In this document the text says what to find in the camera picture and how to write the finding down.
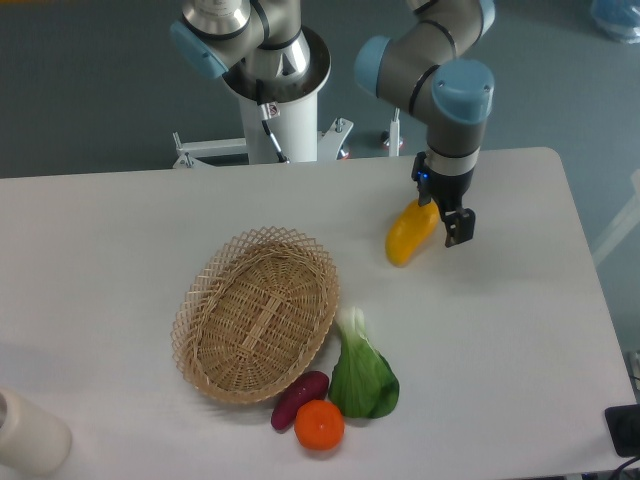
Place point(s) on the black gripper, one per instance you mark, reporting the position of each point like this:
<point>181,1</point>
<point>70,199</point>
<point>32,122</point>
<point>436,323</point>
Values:
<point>447,192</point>

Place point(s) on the yellow mango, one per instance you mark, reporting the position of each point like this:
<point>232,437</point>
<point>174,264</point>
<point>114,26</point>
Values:
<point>410,230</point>

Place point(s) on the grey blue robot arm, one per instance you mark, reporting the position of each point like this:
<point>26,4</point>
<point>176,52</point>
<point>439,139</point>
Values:
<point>424,74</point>

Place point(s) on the green bok choy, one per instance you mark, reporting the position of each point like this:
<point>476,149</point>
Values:
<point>363,384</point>

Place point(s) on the woven wicker basket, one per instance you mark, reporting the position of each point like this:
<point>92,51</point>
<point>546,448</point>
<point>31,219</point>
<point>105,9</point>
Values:
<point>256,315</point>

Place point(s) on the purple sweet potato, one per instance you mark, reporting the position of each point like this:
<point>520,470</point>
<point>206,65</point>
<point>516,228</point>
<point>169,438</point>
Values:
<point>312,385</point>

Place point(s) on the orange tangerine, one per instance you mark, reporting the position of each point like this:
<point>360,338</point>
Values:
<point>319,425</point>

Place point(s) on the blue bag in background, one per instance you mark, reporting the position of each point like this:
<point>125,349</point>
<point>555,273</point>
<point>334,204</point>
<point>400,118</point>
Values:
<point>619,19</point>

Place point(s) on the black device at edge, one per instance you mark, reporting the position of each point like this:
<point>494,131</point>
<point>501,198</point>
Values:
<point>623,426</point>

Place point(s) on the cream cylindrical bottle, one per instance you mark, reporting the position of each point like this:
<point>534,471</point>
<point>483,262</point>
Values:
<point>33,440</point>

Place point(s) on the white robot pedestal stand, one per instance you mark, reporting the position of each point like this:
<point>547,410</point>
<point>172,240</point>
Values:
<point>277,93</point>

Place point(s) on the white table leg frame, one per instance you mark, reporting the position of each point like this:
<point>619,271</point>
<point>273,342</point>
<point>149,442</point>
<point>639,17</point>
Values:
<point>619,227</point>

